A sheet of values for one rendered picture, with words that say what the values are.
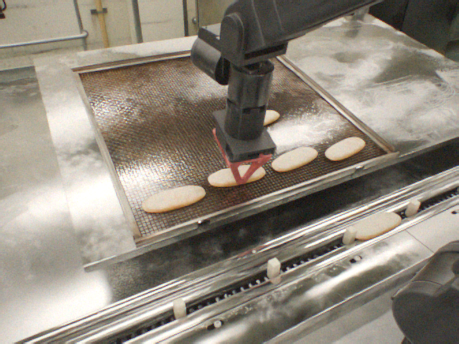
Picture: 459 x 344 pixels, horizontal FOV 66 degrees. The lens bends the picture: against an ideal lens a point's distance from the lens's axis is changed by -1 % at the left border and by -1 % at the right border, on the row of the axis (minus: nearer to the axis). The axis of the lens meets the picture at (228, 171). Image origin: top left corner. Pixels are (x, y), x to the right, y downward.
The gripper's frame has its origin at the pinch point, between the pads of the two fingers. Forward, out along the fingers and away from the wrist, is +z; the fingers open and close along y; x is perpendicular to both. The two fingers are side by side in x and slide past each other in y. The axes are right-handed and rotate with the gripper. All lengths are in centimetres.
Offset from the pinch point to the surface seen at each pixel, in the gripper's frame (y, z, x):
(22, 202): -14.7, 12.8, -36.5
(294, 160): -0.3, 0.2, 10.8
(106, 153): -11.0, 1.1, -19.8
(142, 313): 17.4, 3.5, -19.1
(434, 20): -170, 58, 238
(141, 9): -318, 96, 33
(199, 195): 2.9, 0.5, -7.4
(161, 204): 3.2, 0.3, -13.3
